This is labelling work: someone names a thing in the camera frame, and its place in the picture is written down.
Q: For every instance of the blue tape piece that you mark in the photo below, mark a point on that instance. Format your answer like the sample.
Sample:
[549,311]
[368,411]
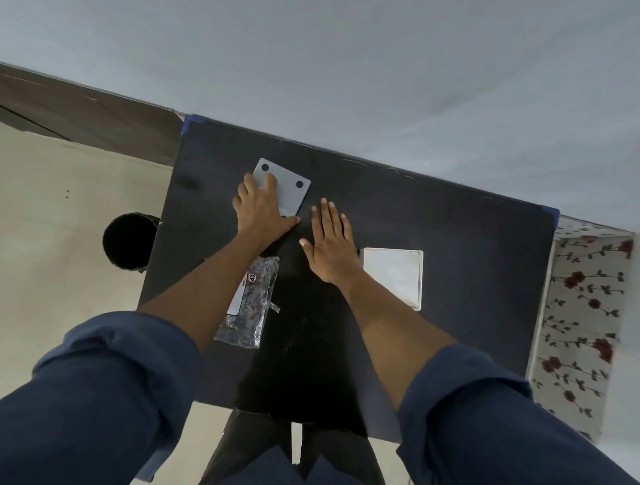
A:
[192,121]
[550,214]

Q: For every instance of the clear plastic bag of parts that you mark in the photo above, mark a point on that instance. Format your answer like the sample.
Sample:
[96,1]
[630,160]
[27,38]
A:
[250,310]

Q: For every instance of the person's right little finger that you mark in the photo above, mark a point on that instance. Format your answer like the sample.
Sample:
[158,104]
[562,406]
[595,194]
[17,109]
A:
[346,227]

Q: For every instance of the floral patterned cloth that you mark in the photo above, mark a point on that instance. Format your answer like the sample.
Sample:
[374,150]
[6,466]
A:
[580,320]

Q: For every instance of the white square box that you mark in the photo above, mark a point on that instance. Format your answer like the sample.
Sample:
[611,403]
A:
[392,277]

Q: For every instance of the person's left little finger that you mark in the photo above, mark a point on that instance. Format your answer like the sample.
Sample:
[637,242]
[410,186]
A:
[236,204]

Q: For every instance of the person's left forearm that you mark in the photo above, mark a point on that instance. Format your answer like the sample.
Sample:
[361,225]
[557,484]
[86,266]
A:
[210,290]

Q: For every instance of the dark blue shirt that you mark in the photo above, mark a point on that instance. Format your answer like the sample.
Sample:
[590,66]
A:
[100,399]

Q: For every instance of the person's left middle finger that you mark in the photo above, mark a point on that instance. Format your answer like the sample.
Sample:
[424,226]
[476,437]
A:
[250,186]

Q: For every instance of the grey plate with black holes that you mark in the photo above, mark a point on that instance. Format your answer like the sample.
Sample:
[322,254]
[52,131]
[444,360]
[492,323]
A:
[291,192]

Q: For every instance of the person's left hand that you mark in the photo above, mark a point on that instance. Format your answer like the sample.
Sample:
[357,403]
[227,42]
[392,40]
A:
[260,212]

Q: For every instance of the black round bin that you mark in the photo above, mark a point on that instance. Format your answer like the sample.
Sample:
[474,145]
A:
[127,242]

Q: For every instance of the person's right hand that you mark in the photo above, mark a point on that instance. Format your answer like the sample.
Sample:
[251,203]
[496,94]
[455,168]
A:
[332,250]

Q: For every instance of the black trousers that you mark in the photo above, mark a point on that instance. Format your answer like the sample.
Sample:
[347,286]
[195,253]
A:
[250,442]

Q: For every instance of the dark wooden panel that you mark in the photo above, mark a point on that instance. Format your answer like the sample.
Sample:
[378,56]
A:
[85,115]

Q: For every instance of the person's right thumb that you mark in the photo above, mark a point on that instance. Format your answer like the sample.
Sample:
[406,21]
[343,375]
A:
[307,250]

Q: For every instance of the person's left thumb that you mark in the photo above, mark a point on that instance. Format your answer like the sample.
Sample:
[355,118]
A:
[287,221]

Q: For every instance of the person's right middle finger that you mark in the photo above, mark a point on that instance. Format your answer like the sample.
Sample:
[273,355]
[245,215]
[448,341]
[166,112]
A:
[325,216]

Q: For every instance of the person's right forearm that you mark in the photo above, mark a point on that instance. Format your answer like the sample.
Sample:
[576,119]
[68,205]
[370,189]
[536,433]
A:
[390,335]

